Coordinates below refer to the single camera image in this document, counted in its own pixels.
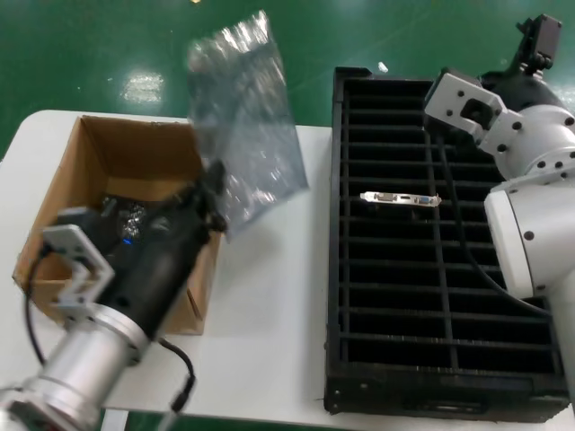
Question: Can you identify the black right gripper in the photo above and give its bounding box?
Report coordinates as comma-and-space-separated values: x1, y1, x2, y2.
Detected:
480, 13, 570, 114

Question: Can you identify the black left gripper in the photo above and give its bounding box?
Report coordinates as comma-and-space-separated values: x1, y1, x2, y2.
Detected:
95, 158, 231, 341

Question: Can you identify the translucent grey antistatic bag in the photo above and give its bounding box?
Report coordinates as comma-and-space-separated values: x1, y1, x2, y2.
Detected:
185, 9, 311, 244

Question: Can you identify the bagged graphics card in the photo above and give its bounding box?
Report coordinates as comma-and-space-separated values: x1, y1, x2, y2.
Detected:
100, 193, 155, 239

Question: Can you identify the brown cardboard box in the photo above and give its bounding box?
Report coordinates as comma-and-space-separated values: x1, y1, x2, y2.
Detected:
12, 113, 226, 338

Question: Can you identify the black divided plastic crate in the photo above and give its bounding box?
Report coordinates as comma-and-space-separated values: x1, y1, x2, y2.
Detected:
323, 66, 572, 412

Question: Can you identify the white table leg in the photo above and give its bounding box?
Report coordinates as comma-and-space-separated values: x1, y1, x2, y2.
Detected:
101, 406, 131, 431

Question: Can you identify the right wrist silver camera bracket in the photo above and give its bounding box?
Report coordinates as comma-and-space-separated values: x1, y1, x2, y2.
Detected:
423, 66, 526, 157

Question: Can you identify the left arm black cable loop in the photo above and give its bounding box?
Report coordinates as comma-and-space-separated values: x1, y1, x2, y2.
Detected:
23, 243, 52, 366

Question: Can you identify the right arm cable with connector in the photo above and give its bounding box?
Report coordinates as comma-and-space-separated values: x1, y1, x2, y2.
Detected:
429, 131, 557, 318

